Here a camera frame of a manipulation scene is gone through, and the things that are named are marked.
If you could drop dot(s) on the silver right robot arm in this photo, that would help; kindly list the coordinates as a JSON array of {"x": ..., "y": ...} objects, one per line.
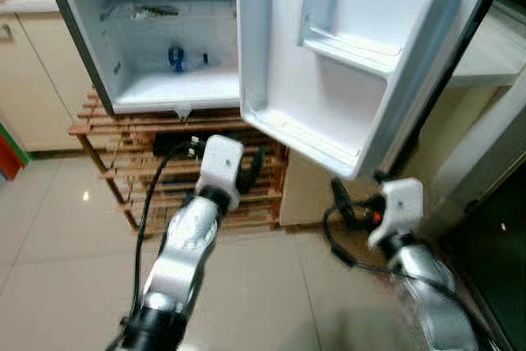
[{"x": 427, "y": 293}]

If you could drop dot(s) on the tiny black fridge knob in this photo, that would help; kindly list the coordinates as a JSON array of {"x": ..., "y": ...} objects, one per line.
[{"x": 205, "y": 58}]

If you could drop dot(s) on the fridge door white inside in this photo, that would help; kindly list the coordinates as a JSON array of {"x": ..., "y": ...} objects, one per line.
[{"x": 271, "y": 39}]

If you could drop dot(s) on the grey small fridge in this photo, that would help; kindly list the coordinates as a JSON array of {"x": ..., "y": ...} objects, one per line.
[{"x": 90, "y": 6}]

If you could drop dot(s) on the small black box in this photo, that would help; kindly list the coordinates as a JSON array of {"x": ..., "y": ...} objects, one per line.
[{"x": 168, "y": 147}]

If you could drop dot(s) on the wooden slatted rack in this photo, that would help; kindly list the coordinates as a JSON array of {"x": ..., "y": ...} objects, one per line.
[{"x": 123, "y": 133}]

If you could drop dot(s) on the white door shelf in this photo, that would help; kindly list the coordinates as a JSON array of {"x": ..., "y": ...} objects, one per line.
[{"x": 345, "y": 51}]

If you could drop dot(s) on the small blue bottle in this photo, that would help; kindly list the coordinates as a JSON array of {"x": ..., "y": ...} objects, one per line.
[{"x": 177, "y": 58}]

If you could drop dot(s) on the white appliance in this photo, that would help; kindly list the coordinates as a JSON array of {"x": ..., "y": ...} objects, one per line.
[{"x": 493, "y": 55}]

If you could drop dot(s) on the beige kitchen cabinet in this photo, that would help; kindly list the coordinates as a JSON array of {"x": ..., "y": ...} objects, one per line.
[{"x": 41, "y": 80}]

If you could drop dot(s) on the green and red object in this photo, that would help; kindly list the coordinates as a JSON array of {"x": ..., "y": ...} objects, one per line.
[{"x": 10, "y": 158}]

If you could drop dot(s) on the white countertop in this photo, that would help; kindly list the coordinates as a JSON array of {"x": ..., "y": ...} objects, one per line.
[{"x": 33, "y": 4}]

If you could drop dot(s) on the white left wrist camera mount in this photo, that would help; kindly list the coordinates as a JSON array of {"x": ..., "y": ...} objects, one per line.
[{"x": 220, "y": 162}]

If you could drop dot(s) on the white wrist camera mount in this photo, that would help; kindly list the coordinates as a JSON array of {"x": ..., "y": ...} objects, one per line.
[
  {"x": 401, "y": 203},
  {"x": 220, "y": 162}
]

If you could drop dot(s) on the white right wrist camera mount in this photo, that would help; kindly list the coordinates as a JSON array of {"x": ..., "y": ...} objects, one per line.
[{"x": 401, "y": 203}]

